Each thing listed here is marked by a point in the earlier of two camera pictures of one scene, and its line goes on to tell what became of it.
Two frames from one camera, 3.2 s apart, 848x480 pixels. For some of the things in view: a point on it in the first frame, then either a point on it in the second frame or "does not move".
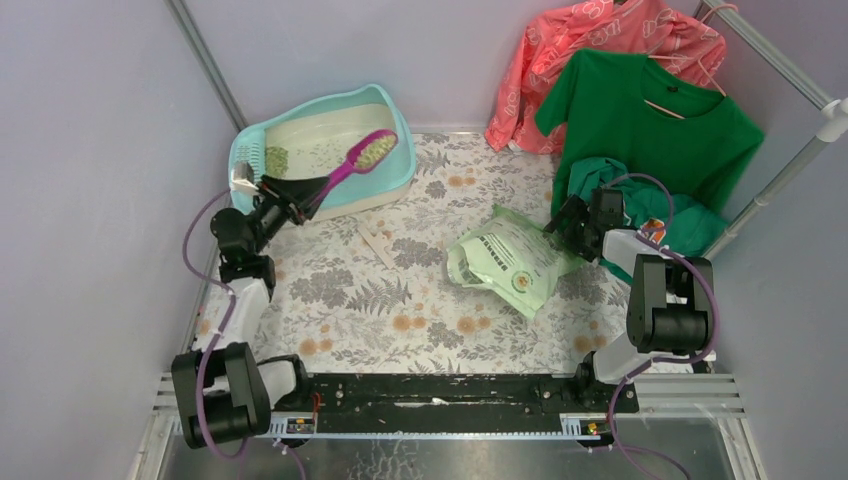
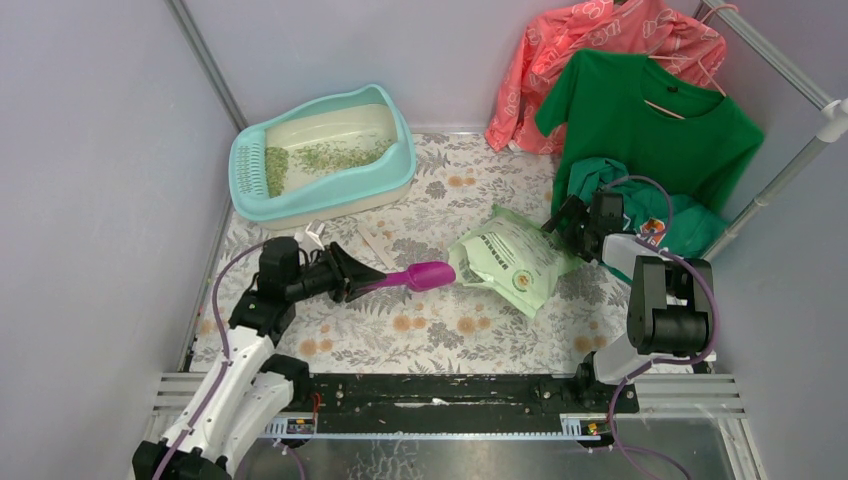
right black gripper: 574,210 does not move
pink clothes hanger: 691,59 does not move
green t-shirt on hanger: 661,120 does not move
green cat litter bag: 513,258 does not move
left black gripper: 297,196 to 351,275
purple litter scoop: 362,158 to 421,276
